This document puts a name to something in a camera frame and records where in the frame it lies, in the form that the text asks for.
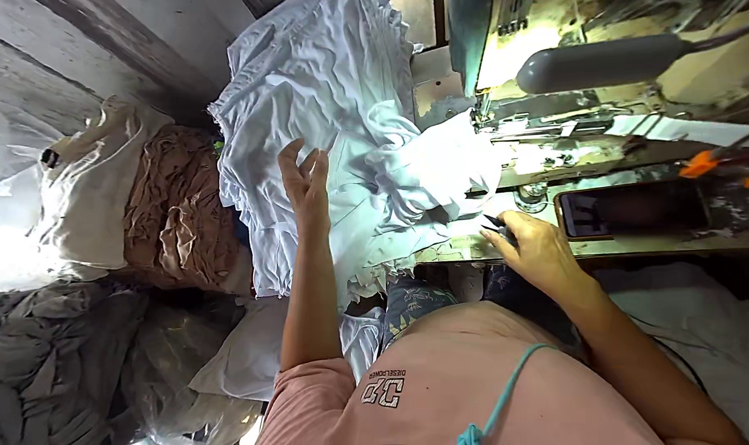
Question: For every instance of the grey capsule-shaped lamp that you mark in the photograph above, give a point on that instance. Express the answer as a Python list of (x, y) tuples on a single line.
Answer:
[(603, 63)]

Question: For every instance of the stack of white fabric pieces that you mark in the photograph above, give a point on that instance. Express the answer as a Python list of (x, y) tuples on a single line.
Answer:
[(288, 99)]

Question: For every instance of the sewing machine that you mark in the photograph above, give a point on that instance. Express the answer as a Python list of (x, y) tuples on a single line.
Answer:
[(603, 105)]

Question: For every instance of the black thread snips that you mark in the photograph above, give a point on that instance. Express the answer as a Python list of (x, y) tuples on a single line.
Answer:
[(500, 228)]

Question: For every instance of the person's legs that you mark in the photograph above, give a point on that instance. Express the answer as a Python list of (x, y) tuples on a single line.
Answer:
[(414, 303)]

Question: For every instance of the person's left hand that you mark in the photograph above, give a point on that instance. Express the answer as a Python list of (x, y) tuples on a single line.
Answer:
[(309, 201)]

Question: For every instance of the smartphone in dark case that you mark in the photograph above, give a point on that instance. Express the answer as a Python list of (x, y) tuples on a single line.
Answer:
[(637, 210)]

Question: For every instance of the person's left forearm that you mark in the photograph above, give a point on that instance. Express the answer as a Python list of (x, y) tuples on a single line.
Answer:
[(313, 296)]

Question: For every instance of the person's right thumb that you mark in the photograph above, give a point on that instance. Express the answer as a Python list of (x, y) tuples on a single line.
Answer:
[(501, 245)]

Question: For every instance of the bunched white garment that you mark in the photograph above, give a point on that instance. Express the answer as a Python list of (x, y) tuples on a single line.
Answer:
[(448, 164)]

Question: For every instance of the pile of grey fabric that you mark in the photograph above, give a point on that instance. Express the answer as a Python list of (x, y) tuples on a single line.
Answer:
[(34, 364)]

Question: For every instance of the pile of brown fabric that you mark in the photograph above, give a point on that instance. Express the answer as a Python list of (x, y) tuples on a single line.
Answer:
[(176, 216)]

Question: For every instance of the pale grey sack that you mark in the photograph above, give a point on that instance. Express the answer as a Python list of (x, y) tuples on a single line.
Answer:
[(254, 352)]

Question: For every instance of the white elastic strip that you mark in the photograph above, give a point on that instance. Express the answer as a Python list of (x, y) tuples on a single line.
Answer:
[(677, 130)]

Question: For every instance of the translucent plastic sheet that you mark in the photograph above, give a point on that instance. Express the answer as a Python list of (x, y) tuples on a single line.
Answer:
[(6, 185)]

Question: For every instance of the person's body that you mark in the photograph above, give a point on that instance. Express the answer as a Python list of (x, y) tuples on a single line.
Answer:
[(473, 383)]

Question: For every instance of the person's right hand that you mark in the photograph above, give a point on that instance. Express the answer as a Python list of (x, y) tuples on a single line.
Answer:
[(544, 250)]

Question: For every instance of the clear plastic bag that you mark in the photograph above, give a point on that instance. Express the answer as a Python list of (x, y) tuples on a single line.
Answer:
[(176, 371)]

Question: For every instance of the round metal bobbin piece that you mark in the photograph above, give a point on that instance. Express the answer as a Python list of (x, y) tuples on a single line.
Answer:
[(531, 198)]

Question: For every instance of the person's right forearm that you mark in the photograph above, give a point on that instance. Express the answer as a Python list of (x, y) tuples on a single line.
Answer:
[(640, 355)]

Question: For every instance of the person's right index finger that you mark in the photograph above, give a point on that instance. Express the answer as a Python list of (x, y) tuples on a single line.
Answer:
[(518, 222)]

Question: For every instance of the white shiny cloth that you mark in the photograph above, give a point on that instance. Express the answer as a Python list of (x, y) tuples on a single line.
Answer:
[(362, 338)]

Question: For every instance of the person's left fingers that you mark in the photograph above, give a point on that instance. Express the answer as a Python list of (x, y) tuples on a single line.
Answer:
[(289, 162)]

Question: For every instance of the pile of cream fabric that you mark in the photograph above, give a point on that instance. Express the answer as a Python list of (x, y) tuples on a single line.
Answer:
[(93, 198)]

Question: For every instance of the large light grey cloth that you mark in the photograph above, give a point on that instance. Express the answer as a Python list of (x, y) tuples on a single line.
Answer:
[(708, 309)]

